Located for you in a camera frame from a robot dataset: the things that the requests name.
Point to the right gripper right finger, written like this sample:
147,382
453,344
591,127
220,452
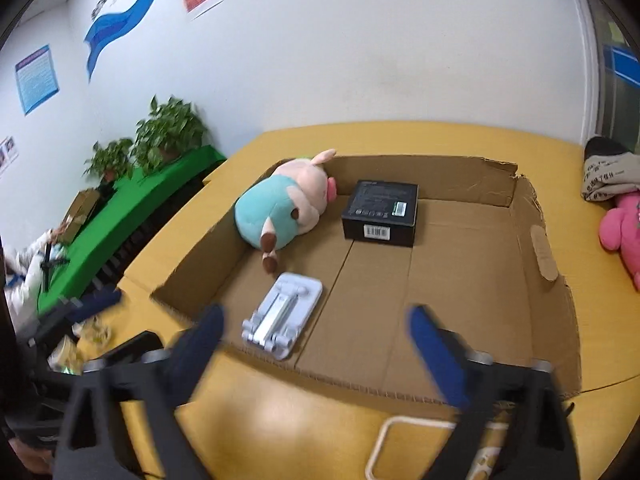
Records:
538,443

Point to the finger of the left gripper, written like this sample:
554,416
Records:
77,310

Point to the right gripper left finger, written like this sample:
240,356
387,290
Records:
94,441

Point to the clear phone case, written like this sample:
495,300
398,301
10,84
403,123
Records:
406,446

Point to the white folding phone stand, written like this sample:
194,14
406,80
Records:
281,317

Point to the pink pig plush toy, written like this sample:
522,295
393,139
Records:
288,203

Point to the brown cardboard box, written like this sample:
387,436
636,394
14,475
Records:
481,261

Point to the black product box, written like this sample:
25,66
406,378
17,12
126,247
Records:
382,212

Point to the operator left hand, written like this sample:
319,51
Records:
36,460

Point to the small brown box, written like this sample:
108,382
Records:
78,213

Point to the green covered side table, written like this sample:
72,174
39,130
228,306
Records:
134,200

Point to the potted green plant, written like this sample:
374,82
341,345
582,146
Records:
171,129
111,161

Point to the pink strawberry plush toy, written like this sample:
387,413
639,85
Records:
619,232

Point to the grey folded cloth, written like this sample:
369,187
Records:
609,170

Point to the blue glass door banner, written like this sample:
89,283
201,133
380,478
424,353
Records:
623,64

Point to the blue wall poster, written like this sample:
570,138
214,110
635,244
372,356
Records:
36,79

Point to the blue wave wall decal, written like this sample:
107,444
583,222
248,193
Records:
112,19

